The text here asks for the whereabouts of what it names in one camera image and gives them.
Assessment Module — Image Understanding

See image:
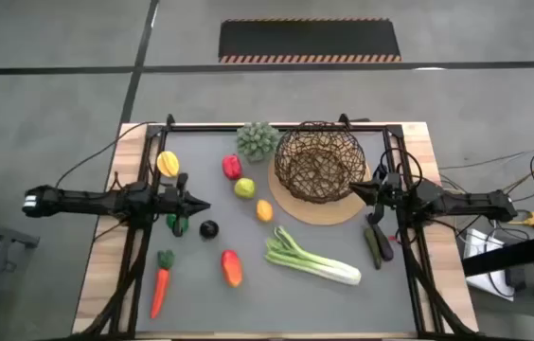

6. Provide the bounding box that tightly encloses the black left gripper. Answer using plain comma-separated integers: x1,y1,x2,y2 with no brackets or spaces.
155,172,212,238

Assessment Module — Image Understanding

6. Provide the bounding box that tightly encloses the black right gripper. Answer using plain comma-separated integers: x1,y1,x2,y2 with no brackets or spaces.
349,166,413,226

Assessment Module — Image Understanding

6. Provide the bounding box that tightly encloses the black plum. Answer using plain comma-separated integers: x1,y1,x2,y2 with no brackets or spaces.
199,220,221,241

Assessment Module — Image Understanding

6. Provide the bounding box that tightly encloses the round green lime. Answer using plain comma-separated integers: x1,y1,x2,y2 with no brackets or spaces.
166,212,190,236

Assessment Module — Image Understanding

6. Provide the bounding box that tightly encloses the red bell pepper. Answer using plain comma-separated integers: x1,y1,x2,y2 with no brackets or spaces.
221,153,243,181

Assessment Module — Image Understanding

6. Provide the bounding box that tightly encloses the dark purple eggplant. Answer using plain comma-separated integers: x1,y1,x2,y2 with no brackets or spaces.
370,222,395,262

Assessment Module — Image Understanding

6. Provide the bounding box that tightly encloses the small orange fruit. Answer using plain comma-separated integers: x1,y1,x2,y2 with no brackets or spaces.
255,198,275,224

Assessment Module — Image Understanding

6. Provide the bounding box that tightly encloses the red and yellow mango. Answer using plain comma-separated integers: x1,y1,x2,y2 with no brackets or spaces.
221,249,244,289

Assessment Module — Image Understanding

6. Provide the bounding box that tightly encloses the orange carrot with green top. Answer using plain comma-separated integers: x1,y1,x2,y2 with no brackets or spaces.
149,249,176,320

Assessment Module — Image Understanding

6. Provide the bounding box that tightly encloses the green celery bunch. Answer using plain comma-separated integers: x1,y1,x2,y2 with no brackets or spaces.
264,225,363,287

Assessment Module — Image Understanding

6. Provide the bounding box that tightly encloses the green cucumber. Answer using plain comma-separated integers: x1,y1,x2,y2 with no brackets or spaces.
364,226,383,271

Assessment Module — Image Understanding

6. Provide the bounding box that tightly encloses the round wooden board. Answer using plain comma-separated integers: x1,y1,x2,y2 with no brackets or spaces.
267,158,372,226

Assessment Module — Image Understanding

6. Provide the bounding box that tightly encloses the potted green succulent plant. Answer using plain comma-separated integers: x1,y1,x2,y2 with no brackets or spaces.
236,121,281,163

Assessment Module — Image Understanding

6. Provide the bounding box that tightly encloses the white box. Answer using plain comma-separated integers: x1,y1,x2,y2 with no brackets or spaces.
463,227,517,302

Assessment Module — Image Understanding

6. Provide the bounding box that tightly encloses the black hazard-striped floor mat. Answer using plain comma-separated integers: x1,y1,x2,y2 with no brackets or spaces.
218,17,402,64

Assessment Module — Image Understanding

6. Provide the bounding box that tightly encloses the black cable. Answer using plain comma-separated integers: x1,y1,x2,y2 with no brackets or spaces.
380,147,423,190
55,120,157,189

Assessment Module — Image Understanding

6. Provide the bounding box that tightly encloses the dark wire basket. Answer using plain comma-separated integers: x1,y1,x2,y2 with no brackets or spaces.
274,120,368,205

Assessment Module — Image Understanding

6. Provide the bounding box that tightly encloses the black aluminium table frame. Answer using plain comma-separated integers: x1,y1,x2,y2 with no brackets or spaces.
72,113,481,341

